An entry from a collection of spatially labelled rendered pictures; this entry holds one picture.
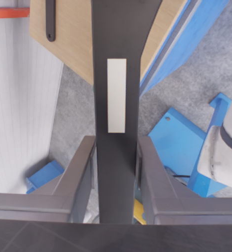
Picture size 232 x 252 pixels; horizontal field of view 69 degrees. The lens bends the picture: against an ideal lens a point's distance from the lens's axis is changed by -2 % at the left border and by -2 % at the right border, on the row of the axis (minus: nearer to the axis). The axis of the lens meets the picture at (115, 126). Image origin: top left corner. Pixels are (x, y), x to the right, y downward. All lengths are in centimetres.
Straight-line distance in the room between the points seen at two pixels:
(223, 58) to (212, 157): 115
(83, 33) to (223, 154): 58
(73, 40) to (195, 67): 103
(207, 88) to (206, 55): 25
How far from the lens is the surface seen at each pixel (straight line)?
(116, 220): 17
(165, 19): 55
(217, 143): 40
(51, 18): 81
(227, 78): 151
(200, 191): 75
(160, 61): 62
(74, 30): 74
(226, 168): 41
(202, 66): 151
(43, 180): 358
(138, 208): 76
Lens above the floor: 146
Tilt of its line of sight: 44 degrees down
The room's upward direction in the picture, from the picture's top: 130 degrees counter-clockwise
